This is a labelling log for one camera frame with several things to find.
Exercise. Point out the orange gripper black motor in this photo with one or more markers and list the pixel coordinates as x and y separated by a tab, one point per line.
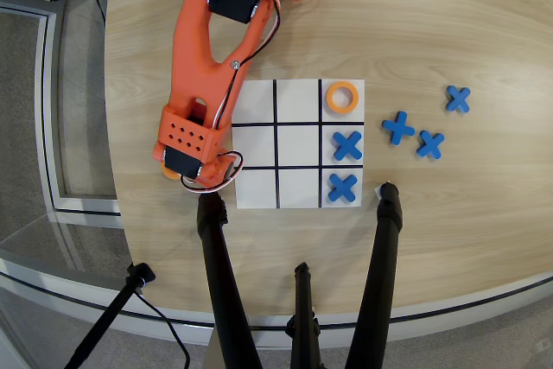
214	175

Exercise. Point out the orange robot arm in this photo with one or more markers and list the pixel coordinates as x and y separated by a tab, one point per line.
194	62

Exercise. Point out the white tic-tac-toe board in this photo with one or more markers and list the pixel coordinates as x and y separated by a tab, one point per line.
298	187

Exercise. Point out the blue cross piece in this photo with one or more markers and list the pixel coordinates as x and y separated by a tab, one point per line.
430	144
343	188
347	145
398	127
458	99

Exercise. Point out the thin black stand pole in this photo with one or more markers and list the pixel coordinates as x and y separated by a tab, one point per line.
108	317

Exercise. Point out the short black tripod leg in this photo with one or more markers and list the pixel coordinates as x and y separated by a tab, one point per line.
303	300

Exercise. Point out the small white tag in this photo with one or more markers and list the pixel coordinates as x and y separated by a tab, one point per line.
376	192

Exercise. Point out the grey metal window frame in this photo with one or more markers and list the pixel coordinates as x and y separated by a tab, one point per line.
47	105

